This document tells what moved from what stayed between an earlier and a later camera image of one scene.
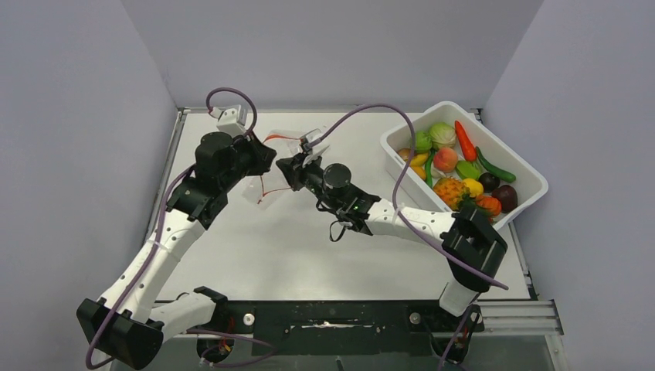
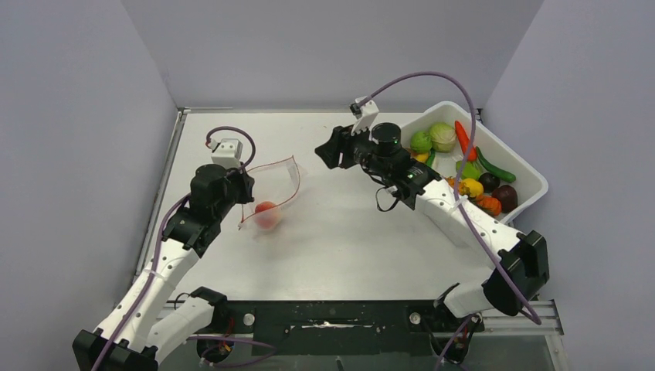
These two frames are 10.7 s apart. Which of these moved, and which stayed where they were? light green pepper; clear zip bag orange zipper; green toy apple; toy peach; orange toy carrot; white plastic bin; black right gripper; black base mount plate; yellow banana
Moved: clear zip bag orange zipper; toy peach; black right gripper
Stayed: light green pepper; yellow banana; black base mount plate; green toy apple; white plastic bin; orange toy carrot
